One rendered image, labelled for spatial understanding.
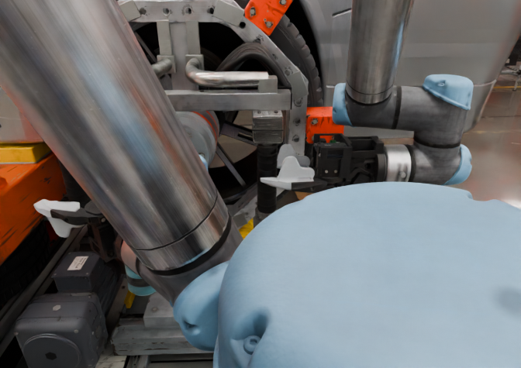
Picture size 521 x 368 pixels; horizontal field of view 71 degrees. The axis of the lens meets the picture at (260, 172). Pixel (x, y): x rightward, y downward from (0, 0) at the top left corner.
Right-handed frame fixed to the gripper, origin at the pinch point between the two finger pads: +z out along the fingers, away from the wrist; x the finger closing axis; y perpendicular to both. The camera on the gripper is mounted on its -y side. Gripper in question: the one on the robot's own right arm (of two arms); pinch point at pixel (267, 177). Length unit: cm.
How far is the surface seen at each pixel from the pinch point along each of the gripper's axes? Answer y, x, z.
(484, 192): -83, -141, -149
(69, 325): -43, -7, 48
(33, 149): -11, -44, 67
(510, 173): -83, -167, -184
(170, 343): -69, -23, 29
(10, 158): -13, -43, 73
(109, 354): -75, -24, 49
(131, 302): -67, -39, 45
